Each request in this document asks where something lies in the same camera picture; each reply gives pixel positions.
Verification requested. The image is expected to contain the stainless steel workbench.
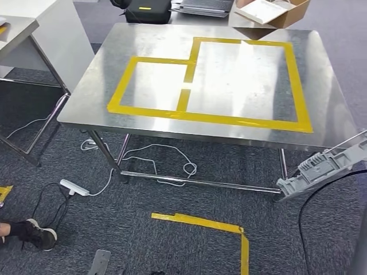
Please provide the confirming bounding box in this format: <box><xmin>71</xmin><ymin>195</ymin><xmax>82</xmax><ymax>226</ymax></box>
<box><xmin>57</xmin><ymin>22</ymin><xmax>359</xmax><ymax>199</ymax></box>

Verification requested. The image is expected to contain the yellow tape grid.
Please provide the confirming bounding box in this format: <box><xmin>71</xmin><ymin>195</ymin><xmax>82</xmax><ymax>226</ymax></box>
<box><xmin>106</xmin><ymin>37</ymin><xmax>314</xmax><ymax>134</ymax></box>

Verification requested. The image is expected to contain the black case with yellow label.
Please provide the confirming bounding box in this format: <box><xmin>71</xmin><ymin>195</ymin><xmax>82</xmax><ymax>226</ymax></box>
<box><xmin>125</xmin><ymin>0</ymin><xmax>172</xmax><ymax>25</ymax></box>

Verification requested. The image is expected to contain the grey laptop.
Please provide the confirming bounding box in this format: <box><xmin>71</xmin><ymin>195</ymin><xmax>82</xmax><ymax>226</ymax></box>
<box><xmin>179</xmin><ymin>0</ymin><xmax>236</xmax><ymax>13</ymax></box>

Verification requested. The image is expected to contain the white power strip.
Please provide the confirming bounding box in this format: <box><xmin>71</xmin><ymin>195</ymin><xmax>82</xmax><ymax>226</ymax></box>
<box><xmin>60</xmin><ymin>179</ymin><xmax>91</xmax><ymax>198</ymax></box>

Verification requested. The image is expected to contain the black bag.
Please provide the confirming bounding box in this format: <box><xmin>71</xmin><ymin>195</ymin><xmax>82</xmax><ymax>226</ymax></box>
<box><xmin>109</xmin><ymin>0</ymin><xmax>132</xmax><ymax>10</ymax></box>

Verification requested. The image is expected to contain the white foam board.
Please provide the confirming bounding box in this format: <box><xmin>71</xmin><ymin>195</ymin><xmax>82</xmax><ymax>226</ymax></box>
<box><xmin>235</xmin><ymin>0</ymin><xmax>291</xmax><ymax>26</ymax></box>

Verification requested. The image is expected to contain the robot foot plate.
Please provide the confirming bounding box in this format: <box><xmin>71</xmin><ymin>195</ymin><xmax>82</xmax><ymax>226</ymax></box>
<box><xmin>87</xmin><ymin>249</ymin><xmax>112</xmax><ymax>275</ymax></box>

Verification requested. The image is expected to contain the white cabinet panel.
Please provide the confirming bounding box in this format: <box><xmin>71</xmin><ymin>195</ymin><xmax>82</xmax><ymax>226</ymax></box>
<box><xmin>0</xmin><ymin>0</ymin><xmax>96</xmax><ymax>94</ymax></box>

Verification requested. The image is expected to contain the brown cardboard box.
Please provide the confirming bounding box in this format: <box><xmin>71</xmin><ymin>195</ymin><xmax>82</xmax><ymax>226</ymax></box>
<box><xmin>234</xmin><ymin>0</ymin><xmax>311</xmax><ymax>30</ymax></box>

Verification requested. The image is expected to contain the person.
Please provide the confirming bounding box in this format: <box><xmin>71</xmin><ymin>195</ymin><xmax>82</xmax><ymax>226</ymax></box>
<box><xmin>0</xmin><ymin>218</ymin><xmax>58</xmax><ymax>253</ymax></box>

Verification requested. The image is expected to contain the yellow floor tape rectangle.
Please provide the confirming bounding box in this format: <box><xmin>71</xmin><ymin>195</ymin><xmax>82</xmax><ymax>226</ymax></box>
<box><xmin>0</xmin><ymin>185</ymin><xmax>14</xmax><ymax>204</ymax></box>

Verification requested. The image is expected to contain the stainless steel table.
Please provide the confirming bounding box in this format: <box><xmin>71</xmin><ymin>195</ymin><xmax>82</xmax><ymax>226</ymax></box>
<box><xmin>0</xmin><ymin>15</ymin><xmax>71</xmax><ymax>168</ymax></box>

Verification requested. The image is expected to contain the white power strip cable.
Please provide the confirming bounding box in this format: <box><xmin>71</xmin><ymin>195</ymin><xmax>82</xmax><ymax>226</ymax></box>
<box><xmin>88</xmin><ymin>143</ymin><xmax>198</xmax><ymax>198</ymax></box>

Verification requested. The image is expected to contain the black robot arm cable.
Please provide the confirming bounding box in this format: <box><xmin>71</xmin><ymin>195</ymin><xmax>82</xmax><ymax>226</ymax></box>
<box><xmin>298</xmin><ymin>168</ymin><xmax>367</xmax><ymax>275</ymax></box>

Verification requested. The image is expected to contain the black floor cable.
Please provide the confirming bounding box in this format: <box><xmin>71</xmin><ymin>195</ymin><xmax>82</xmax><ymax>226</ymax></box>
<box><xmin>31</xmin><ymin>182</ymin><xmax>72</xmax><ymax>231</ymax></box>

